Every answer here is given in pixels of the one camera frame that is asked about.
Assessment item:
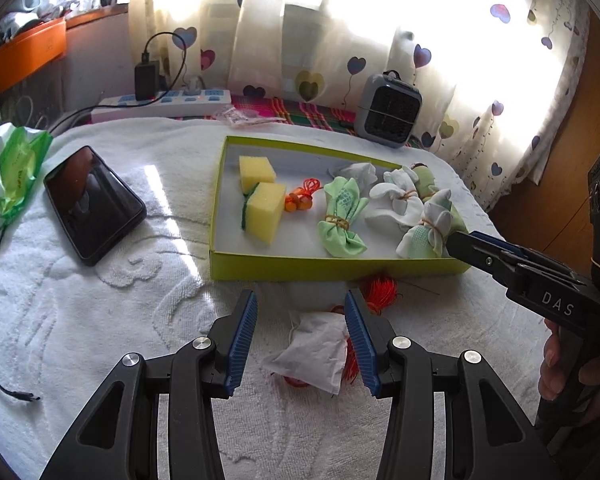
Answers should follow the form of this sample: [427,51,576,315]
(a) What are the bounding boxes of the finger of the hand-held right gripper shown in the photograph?
[445,231,520,292]
[467,230,588,287]

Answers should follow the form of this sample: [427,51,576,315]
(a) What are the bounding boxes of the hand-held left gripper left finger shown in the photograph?
[40,288,259,480]

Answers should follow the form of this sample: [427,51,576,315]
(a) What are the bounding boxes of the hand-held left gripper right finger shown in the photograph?
[344,287,556,480]

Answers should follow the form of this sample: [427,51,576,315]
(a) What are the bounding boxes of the white paper sachet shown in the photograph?
[262,311,348,395]

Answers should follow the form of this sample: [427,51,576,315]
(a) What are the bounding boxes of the white sachet with red string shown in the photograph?
[285,275,398,396]

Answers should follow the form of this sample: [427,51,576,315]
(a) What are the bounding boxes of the light green towel roll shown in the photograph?
[410,162,468,233]

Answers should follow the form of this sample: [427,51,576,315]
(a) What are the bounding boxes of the white sock bundle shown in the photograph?
[365,167,426,231]

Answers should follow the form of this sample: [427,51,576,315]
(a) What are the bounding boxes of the shallow lime green box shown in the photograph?
[209,135,473,282]

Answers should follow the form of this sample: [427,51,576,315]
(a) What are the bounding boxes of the yellow sponge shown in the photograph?
[243,181,287,247]
[238,155,278,195]

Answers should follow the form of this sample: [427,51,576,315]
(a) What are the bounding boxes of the printed green cloth bundle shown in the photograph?
[316,176,371,259]

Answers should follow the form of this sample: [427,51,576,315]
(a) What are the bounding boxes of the orange corded earplugs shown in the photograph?
[284,178,323,213]

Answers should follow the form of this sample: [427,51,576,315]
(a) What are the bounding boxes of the person's right hand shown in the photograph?
[537,318,600,404]

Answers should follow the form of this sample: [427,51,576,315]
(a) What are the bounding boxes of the small grey heater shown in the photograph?
[354,71,423,148]

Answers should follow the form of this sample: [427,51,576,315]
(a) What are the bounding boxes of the heart print curtain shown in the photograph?
[127,0,591,211]

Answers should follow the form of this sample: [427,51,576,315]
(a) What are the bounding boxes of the black smartphone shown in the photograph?
[43,146,147,267]

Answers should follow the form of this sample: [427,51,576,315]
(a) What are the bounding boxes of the small clear plastic packet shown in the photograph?
[212,106,287,126]

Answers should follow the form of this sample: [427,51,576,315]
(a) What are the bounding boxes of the plaid cloth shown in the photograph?
[230,94,421,148]

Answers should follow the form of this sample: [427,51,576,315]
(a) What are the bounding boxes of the white power strip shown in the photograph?
[90,87,232,123]

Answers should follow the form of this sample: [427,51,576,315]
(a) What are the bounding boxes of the black charger adapter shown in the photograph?
[134,52,159,101]

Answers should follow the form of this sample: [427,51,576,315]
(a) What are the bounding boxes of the green tissue packet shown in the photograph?
[0,123,53,231]

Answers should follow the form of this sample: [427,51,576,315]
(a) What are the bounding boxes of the orange shelf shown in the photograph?
[0,16,67,103]

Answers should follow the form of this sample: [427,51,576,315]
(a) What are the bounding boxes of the black charging cable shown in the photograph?
[0,31,191,403]

